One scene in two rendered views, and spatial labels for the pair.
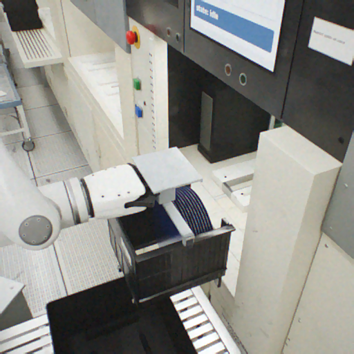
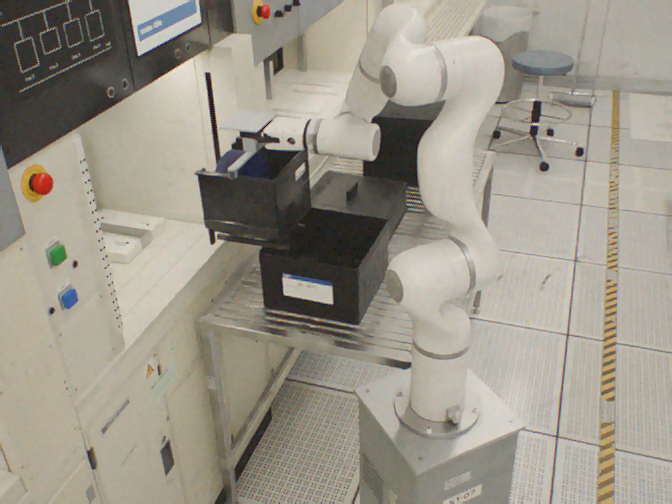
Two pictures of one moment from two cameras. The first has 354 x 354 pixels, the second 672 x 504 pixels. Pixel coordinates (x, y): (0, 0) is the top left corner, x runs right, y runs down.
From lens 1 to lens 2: 2.08 m
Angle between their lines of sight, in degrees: 99
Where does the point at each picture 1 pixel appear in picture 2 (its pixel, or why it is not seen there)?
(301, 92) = (213, 18)
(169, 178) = (256, 115)
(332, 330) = not seen: hidden behind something
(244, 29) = (180, 13)
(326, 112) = (223, 16)
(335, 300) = not seen: hidden behind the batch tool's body
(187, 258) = (271, 160)
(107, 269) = not seen: outside the picture
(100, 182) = (297, 123)
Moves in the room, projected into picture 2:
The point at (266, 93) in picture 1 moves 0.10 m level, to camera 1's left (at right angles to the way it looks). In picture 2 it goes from (201, 40) to (227, 47)
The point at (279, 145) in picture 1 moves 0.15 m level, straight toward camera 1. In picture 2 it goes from (237, 42) to (291, 33)
